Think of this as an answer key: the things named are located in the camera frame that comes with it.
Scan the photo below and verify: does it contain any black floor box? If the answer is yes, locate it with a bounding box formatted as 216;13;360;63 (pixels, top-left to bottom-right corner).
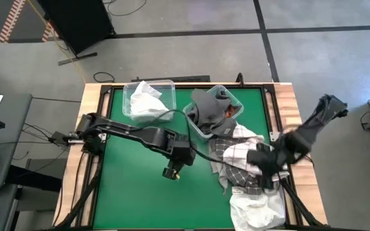
6;165;63;193

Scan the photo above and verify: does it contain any green table mat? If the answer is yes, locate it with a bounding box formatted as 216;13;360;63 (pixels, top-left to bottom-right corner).
92;88;287;229

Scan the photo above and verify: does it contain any wooden table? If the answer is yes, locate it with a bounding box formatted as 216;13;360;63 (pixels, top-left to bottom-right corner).
52;81;329;231

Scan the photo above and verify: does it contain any grey desk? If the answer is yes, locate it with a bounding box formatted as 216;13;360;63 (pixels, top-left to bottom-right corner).
0;92;33;231

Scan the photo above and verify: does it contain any black metal table frame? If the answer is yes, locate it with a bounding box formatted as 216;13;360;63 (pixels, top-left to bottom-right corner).
88;83;301;230

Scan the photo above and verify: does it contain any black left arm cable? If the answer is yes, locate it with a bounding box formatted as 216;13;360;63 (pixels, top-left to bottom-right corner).
123;108;231;166

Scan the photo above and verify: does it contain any orange towel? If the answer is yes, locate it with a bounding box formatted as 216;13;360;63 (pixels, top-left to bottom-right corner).
225;105;237;120

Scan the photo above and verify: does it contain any white checked towel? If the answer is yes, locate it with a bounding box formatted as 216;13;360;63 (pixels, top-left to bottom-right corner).
222;124;290;180

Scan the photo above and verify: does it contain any black frame strut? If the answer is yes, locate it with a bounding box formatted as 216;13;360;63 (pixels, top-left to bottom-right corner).
55;150;104;229
279;179;329;228

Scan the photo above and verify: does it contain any clear plastic bin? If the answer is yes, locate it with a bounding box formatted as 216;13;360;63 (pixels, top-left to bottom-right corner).
182;84;245;139
122;79;177;124

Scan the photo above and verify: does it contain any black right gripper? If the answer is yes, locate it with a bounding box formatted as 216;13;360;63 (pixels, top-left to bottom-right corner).
247;143;288;189

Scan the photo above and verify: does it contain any black power strip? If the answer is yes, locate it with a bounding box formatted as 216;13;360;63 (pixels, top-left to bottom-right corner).
131;75;211;83

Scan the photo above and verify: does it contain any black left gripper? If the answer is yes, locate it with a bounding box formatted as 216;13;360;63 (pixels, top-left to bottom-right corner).
162;134;198;180

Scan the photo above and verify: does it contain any yellow power cord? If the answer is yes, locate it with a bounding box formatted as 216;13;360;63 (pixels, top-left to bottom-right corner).
27;0;87;85

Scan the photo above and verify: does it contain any black partition panel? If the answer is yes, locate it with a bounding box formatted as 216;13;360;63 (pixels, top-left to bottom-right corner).
37;0;117;66

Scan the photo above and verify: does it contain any black floor cable loop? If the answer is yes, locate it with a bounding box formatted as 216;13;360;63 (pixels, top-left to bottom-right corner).
93;71;116;83

